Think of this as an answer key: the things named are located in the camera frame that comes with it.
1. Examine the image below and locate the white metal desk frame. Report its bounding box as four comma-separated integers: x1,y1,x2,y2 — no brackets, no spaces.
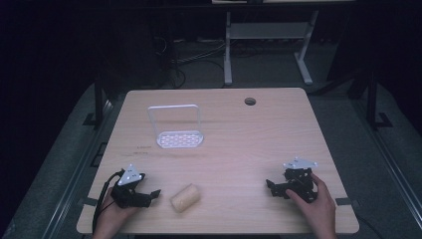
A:
223,9,320,87

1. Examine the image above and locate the grey table edge clip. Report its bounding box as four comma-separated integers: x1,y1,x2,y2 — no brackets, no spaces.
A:
334,196,360,207
78,196,100,207

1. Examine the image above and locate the bundle of floor cables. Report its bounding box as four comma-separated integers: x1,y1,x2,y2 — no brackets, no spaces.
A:
152,35,230,90

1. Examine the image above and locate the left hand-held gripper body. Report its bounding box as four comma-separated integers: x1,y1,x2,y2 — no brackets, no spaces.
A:
110,162,147,209

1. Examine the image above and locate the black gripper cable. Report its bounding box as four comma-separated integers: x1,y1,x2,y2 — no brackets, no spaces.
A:
92,169,125,234

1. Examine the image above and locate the white perforated rack with handle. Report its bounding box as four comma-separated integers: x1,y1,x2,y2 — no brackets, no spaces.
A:
147,104,205,149

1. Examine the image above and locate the beige cylindrical roll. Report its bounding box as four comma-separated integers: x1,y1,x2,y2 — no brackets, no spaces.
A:
169,183,202,214

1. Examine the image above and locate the person's right hand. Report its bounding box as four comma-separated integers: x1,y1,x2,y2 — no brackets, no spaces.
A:
286,172,338,239

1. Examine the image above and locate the black metal stand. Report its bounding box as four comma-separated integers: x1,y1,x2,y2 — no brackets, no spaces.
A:
82,71,112,127
361,68,394,129

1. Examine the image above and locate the person's left hand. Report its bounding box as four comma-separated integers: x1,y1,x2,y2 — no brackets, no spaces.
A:
92,187,139,239

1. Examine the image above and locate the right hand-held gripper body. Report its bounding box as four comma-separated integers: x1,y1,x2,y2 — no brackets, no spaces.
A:
282,156,318,204

